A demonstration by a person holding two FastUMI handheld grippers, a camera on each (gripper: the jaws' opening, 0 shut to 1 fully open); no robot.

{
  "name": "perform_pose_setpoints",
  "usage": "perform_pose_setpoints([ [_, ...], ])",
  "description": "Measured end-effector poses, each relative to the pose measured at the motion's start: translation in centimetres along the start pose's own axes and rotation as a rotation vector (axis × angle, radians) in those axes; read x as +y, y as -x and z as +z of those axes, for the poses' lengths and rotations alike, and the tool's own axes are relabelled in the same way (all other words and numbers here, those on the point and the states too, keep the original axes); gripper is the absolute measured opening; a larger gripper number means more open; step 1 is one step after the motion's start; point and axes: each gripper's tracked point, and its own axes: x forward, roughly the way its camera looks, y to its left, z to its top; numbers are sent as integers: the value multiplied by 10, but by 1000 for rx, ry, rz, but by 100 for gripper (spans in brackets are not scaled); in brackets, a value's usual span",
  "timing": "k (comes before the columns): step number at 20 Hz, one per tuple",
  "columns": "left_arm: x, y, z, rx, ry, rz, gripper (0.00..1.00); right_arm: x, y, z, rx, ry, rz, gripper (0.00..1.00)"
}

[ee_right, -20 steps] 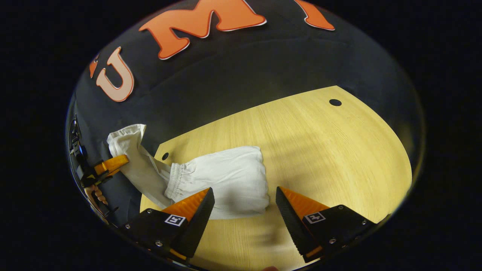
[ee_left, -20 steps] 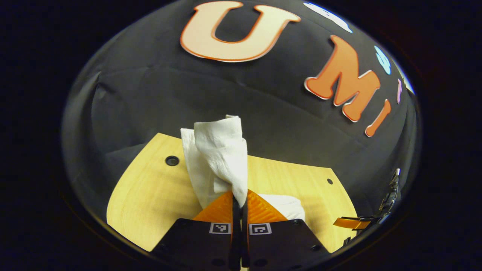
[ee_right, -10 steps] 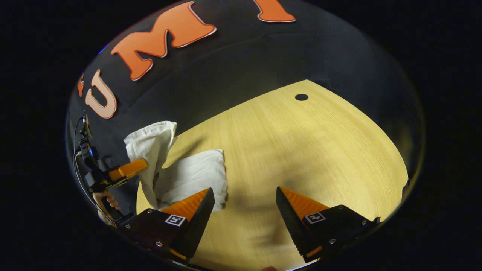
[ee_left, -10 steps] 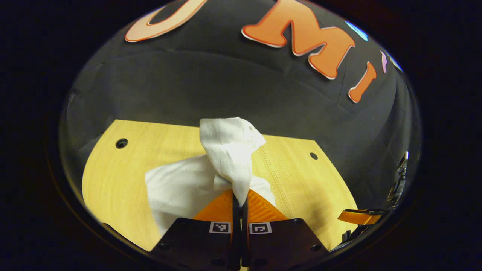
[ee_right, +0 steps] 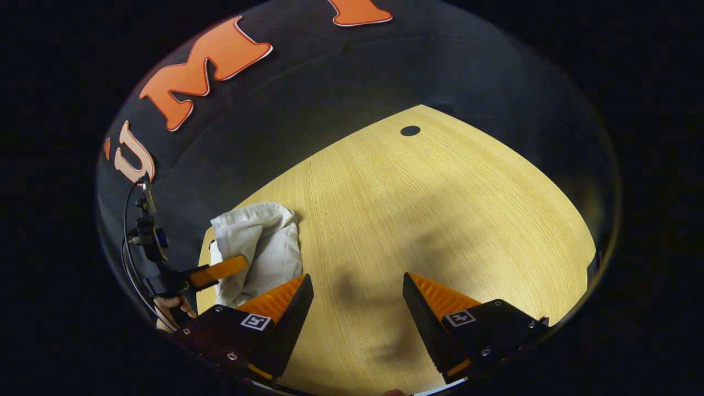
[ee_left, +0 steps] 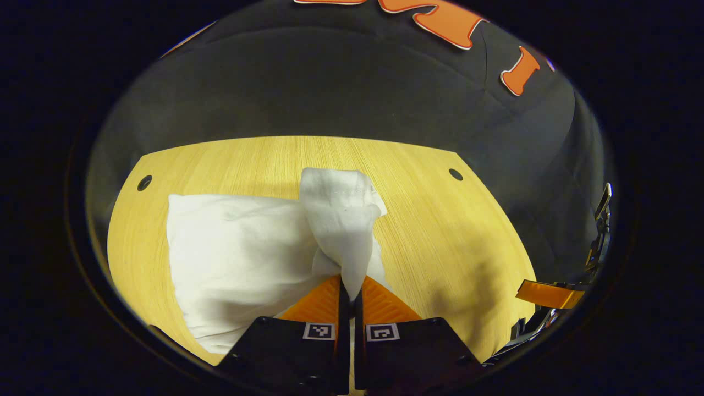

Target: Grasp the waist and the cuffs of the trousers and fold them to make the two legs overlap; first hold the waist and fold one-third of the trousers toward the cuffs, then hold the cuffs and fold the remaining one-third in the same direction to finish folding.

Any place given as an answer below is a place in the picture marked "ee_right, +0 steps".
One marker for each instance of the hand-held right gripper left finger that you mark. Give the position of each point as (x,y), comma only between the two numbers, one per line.
(289,330)

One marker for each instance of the black backdrop cloth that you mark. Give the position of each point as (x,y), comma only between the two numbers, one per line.
(330,88)

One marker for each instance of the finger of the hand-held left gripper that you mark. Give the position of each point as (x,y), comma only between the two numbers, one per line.
(220,271)

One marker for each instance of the white jeans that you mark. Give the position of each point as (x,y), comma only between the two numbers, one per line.
(258,242)

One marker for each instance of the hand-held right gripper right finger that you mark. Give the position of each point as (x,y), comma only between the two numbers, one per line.
(426,330)

